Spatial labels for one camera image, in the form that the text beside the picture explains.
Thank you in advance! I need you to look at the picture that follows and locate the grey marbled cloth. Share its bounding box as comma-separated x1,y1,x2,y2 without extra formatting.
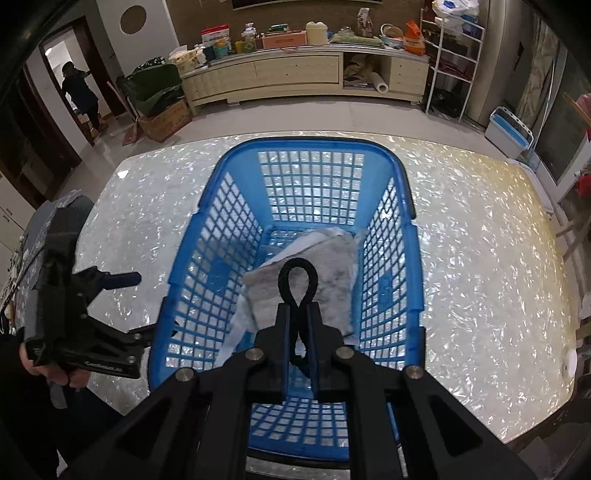
217,226,370,365

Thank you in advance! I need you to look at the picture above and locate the grey covered chair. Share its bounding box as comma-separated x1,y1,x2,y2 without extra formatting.
9,194,95,296

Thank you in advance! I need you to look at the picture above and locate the black television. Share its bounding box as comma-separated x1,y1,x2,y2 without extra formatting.
231,0,384,11

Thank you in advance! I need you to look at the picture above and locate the blue plastic basket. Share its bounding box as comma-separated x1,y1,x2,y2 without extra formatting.
148,137,426,464

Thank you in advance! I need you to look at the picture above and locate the dark wooden door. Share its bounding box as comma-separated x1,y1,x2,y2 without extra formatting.
0,69,84,208

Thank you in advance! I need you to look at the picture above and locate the white metal rack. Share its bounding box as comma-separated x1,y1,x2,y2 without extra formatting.
422,9,485,121

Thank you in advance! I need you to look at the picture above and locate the white blue storage box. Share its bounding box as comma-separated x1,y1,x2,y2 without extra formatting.
485,106,534,158

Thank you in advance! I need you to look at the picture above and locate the pile of clothes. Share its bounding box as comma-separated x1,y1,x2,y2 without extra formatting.
573,92,591,139

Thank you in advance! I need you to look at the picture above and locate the orange bag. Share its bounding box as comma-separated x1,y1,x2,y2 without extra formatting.
404,21,426,52

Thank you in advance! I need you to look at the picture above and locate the white plastic bag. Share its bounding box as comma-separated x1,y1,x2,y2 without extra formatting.
431,0,481,24

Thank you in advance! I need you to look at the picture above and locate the person's left hand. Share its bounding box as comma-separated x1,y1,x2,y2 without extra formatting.
18,344,90,389

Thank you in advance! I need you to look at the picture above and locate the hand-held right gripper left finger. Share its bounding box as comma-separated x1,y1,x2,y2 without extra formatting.
60,302,296,480

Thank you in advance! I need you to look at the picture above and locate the patterned curtain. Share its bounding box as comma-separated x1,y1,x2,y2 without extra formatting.
512,14,559,121

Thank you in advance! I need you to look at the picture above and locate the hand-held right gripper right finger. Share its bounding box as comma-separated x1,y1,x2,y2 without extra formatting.
302,302,532,480

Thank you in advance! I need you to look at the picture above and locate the red broom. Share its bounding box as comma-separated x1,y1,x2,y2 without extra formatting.
107,82,144,146

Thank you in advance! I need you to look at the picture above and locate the black hair tie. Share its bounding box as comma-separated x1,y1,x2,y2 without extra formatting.
278,258,321,370

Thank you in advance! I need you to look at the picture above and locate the yellow tissue carton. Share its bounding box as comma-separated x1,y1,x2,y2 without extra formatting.
168,45,206,73

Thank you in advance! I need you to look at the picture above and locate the cream television cabinet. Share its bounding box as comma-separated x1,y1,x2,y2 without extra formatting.
180,44,432,116

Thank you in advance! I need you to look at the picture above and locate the pink box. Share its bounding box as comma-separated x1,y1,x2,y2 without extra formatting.
262,31,308,49

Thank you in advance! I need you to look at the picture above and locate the standing air conditioner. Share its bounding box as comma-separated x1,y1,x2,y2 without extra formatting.
462,0,527,127

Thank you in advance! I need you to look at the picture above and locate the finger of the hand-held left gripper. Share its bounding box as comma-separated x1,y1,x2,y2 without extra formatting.
127,322,180,348
71,267,142,298

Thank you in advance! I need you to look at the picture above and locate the cardboard box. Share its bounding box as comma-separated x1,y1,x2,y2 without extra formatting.
139,99,192,143

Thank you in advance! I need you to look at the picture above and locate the white and red bag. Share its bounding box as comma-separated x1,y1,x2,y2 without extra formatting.
201,25,232,47

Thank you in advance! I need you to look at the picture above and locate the person's left forearm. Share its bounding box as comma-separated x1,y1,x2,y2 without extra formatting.
0,332,121,480

